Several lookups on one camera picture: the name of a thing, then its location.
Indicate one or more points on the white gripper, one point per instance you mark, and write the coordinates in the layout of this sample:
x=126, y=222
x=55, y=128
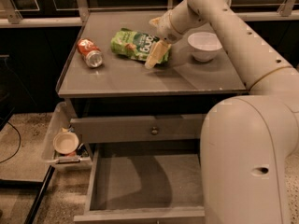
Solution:
x=165, y=30

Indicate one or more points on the green rice chip bag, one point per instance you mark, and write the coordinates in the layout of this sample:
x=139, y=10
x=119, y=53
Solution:
x=133, y=44

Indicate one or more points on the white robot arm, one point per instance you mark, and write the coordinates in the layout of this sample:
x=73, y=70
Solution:
x=245, y=140

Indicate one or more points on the grey drawer cabinet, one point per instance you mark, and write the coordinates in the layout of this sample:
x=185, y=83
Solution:
x=123, y=88

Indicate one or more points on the top grey drawer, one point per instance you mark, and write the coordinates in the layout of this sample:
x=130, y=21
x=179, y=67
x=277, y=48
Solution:
x=138, y=128

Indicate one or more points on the open middle grey drawer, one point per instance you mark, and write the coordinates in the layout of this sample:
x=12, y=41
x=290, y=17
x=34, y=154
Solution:
x=155, y=182

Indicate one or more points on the white bowl on cabinet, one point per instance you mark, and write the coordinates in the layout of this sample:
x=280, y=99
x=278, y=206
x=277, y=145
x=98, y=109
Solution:
x=205, y=46

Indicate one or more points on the orange soda can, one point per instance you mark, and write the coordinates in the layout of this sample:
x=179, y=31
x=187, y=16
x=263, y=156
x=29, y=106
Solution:
x=90, y=53

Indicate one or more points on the beige bowl in bin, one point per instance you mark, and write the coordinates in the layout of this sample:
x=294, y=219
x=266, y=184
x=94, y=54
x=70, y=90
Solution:
x=65, y=142

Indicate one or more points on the clear plastic storage bin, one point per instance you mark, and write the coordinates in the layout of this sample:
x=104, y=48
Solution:
x=60, y=123

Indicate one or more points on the metal railing frame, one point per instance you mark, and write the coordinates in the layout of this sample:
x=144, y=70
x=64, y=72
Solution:
x=40, y=13

